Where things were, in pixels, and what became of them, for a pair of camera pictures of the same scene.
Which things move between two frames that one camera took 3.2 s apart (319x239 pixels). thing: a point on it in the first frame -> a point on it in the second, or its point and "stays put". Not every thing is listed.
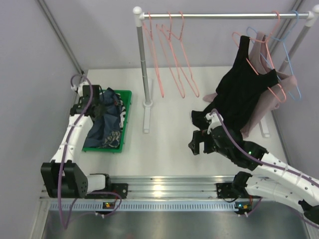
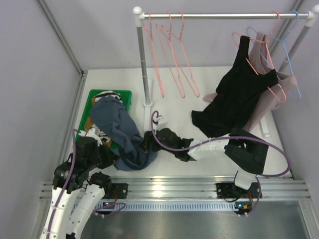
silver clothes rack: [139, 16] stays put
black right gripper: [199, 136] -> [146, 144]
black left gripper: [97, 109] -> [105, 154]
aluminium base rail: [196, 189] stays put
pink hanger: [177, 47] stays put
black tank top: [239, 90] stays put
